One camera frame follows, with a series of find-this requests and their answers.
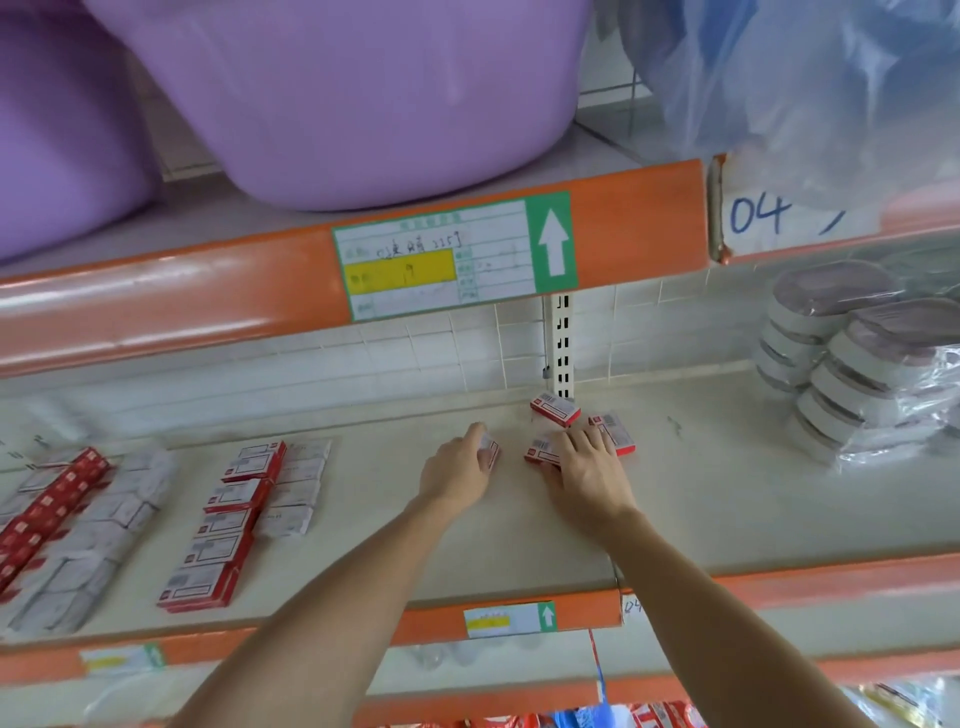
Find person's right hand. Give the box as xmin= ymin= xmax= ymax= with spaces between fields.
xmin=540 ymin=420 xmax=644 ymax=539

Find person's left hand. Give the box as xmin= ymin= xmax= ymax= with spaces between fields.
xmin=412 ymin=423 xmax=500 ymax=519

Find white shelf with orange edges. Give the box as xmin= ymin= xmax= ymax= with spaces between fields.
xmin=0 ymin=142 xmax=960 ymax=728

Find person's right forearm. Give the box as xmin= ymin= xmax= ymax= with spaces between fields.
xmin=592 ymin=517 xmax=879 ymax=728

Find person's left forearm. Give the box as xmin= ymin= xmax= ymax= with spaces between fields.
xmin=172 ymin=492 xmax=459 ymax=728

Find white perforated shelf upright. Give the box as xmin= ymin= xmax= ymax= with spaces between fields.
xmin=544 ymin=292 xmax=579 ymax=399

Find small price label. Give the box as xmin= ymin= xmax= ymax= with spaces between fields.
xmin=79 ymin=642 xmax=167 ymax=677
xmin=462 ymin=600 xmax=558 ymax=639

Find large label with green arrow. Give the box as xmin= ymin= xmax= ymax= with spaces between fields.
xmin=333 ymin=192 xmax=579 ymax=324

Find pile of large red bags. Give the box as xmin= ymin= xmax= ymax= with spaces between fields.
xmin=375 ymin=697 xmax=707 ymax=728

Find stacks of wrapped containers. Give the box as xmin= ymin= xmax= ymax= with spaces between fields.
xmin=754 ymin=259 xmax=960 ymax=467

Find purple plastic basin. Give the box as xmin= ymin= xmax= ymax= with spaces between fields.
xmin=0 ymin=15 xmax=159 ymax=264
xmin=82 ymin=0 xmax=594 ymax=212

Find blue plastic bag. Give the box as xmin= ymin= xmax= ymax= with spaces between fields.
xmin=600 ymin=0 xmax=960 ymax=212

